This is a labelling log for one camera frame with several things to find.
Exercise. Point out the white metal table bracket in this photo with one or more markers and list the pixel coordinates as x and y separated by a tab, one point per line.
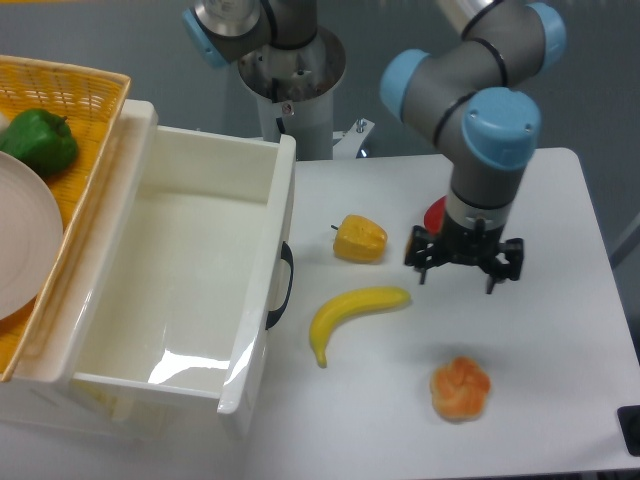
352	143

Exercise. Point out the green bell pepper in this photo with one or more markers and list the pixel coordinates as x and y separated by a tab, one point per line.
41	140

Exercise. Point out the yellow banana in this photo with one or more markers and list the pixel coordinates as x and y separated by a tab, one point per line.
347	305

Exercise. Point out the white drawer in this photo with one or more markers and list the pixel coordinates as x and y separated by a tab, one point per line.
199	270

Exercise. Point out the yellow woven basket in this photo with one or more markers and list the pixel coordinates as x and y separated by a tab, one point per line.
88	103

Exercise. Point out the red bell pepper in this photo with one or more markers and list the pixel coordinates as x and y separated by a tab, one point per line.
434	216

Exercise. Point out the white drawer cabinet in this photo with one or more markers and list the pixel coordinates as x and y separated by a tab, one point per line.
43	388

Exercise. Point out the beige round plate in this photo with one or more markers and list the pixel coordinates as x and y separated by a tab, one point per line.
31	234

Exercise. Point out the yellow bell pepper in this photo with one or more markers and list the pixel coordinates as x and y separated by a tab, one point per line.
359	239

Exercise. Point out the black device at edge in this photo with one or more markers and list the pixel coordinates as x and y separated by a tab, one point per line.
629	421

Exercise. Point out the peeled orange mandarin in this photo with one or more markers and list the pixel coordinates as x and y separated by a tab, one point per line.
459	389

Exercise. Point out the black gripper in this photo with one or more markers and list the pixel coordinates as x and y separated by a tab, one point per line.
456	244

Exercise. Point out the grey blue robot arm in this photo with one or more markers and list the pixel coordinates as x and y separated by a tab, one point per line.
465	103

